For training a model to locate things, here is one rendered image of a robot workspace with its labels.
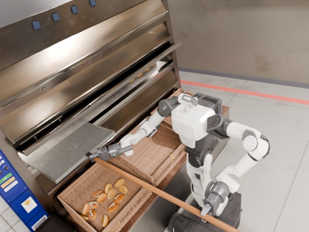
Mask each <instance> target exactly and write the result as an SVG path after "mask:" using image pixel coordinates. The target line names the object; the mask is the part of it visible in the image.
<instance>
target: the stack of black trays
mask: <svg viewBox="0 0 309 232"><path fill-rule="evenodd" d="M34 232H76V230H75V229H73V228H72V227H70V226H69V225H67V224H66V223H65V222H63V221H62V220H60V219H59V218H57V217H56V216H54V215H53V214H51V215H50V216H49V217H48V218H47V219H46V220H45V221H44V222H43V223H42V224H41V225H40V226H39V227H38V228H37V229H36V230H35V231H34Z"/></svg>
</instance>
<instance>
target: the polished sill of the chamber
mask: <svg viewBox="0 0 309 232"><path fill-rule="evenodd" d="M173 65H174V64H173V62H172V61H168V62H167V63H166V64H164V65H163V66H162V67H160V68H159V69H158V70H156V71H155V72H154V73H152V74H151V75H150V76H148V77H147V78H146V79H144V80H143V81H142V82H140V83H139V84H138V85H136V86H135V87H134V88H133V89H131V90H130V91H129V92H127V93H126V94H125V95H123V96H122V97H121V98H119V99H118V100H117V101H115V102H114V103H112V104H111V105H110V106H109V107H108V108H106V109H105V110H103V111H102V112H101V113H99V114H98V115H97V116H95V117H94V118H93V119H91V120H90V121H89V122H88V123H91V124H94V125H97V124H99V123H100V122H101V121H102V120H104V119H105V118H106V117H108V116H109V115H110V114H111V113H113V112H114V111H115V110H117V109H118V108H119V107H121V106H122V105H123V104H124V103H125V102H127V101H128V100H129V99H131V98H132V97H133V96H134V95H136V94H137V93H138V92H140V91H141V90H142V89H143V88H145V87H146V86H147V85H148V84H150V83H151V82H152V81H153V80H155V79H156V78H157V77H159V76H160V75H161V74H163V73H164V72H165V71H166V70H168V69H169V68H170V67H172V66H173ZM28 169H29V170H30V172H31V174H32V175H34V174H35V173H36V172H38V170H37V169H35V168H34V167H32V166H29V167H28Z"/></svg>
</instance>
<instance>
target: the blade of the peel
mask: <svg viewBox="0 0 309 232"><path fill-rule="evenodd" d="M113 135H115V132H114V131H113V130H110V129H107V128H103V127H101V126H98V125H94V124H91V123H88V122H86V123H84V124H83V125H82V126H80V127H79V128H78V129H76V130H75V131H74V132H72V133H71V134H70V135H69V136H67V137H66V138H64V139H63V140H62V141H60V142H59V143H58V144H56V145H55V146H54V147H52V148H51V149H50V150H49V151H47V152H46V153H45V154H43V155H42V156H40V157H39V158H38V159H36V160H35V161H34V162H32V163H31V164H30V165H31V166H32V167H34V168H35V169H37V170H38V171H40V172H41V173H42V174H44V175H45V176H46V177H48V178H49V179H51V180H52V181H54V182H55V183H56V184H57V183H58V182H60V181H61V180H62V179H63V178H64V177H65V176H67V175H68V174H69V173H70V172H71V171H72V170H74V169H75V168H76V167H77V166H78V165H80V164H81V163H82V162H83V161H84V160H85V159H87V157H86V154H87V153H88V152H90V153H93V152H94V151H96V150H97V148H99V147H100V146H102V145H103V144H104V143H105V142H106V141H107V140H109V139H110V138H111V137H112V136H113Z"/></svg>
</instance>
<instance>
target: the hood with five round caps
mask: <svg viewBox="0 0 309 232"><path fill-rule="evenodd" d="M143 1H145V0H72V1H69V2H66V3H64V4H61V5H58V6H56V7H53V8H51V9H48V10H45V11H43V12H40V13H37V14H35V15H32V16H30V17H27V18H24V19H22V20H19V21H16V22H14V23H11V24H8V25H6V26H3V27H1V28H0V70H1V69H3V68H5V67H7V66H9V65H11V64H13V63H16V62H18V61H20V60H22V59H24V58H26V57H28V56H30V55H32V54H34V53H37V52H39V51H41V50H43V49H45V48H47V47H49V46H51V45H53V44H56V43H58V42H60V41H62V40H64V39H66V38H68V37H70V36H72V35H74V34H77V33H79V32H81V31H83V30H85V29H87V28H89V27H91V26H93V25H95V24H97V23H99V22H101V21H103V20H105V19H108V18H110V17H112V16H114V15H116V14H118V13H120V12H122V11H124V10H127V9H129V8H131V7H133V6H135V5H137V4H139V3H141V2H143Z"/></svg>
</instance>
